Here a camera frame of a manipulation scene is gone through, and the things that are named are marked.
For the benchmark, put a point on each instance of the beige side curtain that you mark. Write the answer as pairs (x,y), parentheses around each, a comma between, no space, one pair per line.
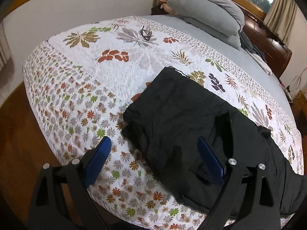
(5,53)

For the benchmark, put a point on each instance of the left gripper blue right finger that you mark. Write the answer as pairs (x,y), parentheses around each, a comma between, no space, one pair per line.
(213,166)

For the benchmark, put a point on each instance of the grey folded duvet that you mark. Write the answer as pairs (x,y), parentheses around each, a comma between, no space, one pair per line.
(222,19)

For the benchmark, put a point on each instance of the grey white fleece blanket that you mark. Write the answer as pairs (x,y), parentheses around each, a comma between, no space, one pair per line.
(254,52)

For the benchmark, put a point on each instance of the dark wooden headboard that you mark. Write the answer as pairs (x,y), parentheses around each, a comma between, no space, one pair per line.
(277,54)

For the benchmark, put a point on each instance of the black eyeglasses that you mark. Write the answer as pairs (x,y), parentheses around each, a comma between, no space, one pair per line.
(146,33)

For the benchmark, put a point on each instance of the black padded pants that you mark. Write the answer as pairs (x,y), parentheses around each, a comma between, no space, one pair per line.
(165,122)

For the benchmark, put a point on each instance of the floral white quilt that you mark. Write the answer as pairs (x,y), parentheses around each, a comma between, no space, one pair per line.
(144,114)

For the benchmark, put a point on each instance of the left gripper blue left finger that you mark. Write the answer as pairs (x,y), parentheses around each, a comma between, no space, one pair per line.
(99,155)

